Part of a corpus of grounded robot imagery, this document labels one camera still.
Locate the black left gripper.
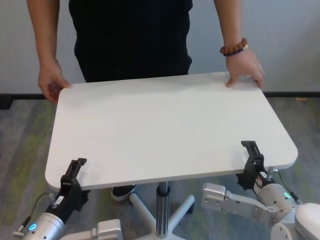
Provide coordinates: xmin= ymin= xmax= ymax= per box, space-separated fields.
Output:
xmin=46 ymin=157 xmax=90 ymax=225

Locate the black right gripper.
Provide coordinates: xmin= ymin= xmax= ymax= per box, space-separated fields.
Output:
xmin=236 ymin=140 xmax=273 ymax=195

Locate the white pedestal rolling table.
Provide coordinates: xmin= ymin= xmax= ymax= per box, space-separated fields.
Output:
xmin=44 ymin=71 xmax=299 ymax=240

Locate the person's left forearm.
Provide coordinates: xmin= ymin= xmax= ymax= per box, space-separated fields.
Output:
xmin=213 ymin=0 xmax=248 ymax=51

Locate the person's right forearm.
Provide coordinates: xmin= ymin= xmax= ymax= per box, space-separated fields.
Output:
xmin=26 ymin=0 xmax=60 ymax=64

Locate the person's left hand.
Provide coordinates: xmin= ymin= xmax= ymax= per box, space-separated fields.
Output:
xmin=225 ymin=47 xmax=266 ymax=90

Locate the person's right hand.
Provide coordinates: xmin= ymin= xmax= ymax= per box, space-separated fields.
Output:
xmin=37 ymin=58 xmax=72 ymax=105

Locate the person's right black sneaker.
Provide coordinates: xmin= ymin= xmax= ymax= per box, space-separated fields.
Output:
xmin=111 ymin=184 xmax=139 ymax=202

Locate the black floor box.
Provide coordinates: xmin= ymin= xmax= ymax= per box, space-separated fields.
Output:
xmin=0 ymin=94 xmax=14 ymax=110

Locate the person in black shirt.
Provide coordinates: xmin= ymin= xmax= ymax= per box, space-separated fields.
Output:
xmin=67 ymin=0 xmax=195 ymax=73

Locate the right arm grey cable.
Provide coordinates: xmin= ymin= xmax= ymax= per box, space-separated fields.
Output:
xmin=265 ymin=166 xmax=305 ymax=204

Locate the black wall baseboard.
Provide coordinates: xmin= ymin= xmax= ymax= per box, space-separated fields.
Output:
xmin=0 ymin=91 xmax=320 ymax=101

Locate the dark blue bead bracelet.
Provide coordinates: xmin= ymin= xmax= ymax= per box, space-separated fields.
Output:
xmin=223 ymin=48 xmax=245 ymax=57

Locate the brown wooden bead bracelet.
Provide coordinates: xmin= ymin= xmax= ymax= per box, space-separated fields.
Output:
xmin=219 ymin=37 xmax=249 ymax=56

